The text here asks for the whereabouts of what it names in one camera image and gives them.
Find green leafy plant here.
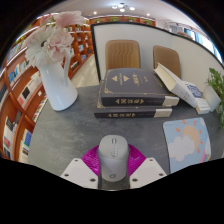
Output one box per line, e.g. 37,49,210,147
206,67,224,129

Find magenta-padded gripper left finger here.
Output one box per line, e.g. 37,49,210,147
60,145,101,190

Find pink and white flowers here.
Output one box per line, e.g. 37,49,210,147
21,10,88,69

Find white ceramic jug vase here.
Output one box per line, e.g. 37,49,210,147
36,49,79,112

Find window with curtains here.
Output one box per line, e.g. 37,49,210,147
164,21,223,63

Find tan upholstered chair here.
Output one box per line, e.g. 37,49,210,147
152,45,182,80
105,39,142,71

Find thick dark hardcover book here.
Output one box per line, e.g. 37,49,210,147
98,68,180,108

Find ceiling lamp cluster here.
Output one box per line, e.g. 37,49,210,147
111,2,136,13

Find white computer mouse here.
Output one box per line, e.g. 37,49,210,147
97,134,130,183

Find curved wooden bookshelf unit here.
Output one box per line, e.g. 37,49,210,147
0,14,94,164

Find white plant pot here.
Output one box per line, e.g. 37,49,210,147
202,85,222,113

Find wooden wall shelf with plants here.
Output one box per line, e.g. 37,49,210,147
88,14,157,28

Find thin dark hardcover book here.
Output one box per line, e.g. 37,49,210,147
93,99,173,119

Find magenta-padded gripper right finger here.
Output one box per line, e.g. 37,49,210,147
126,143,168,190

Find thick white book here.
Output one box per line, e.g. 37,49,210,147
153,62,198,108

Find white book with blue cover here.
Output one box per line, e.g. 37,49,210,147
184,81,212,115

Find blue cloud-print mouse pad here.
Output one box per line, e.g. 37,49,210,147
162,117,212,174

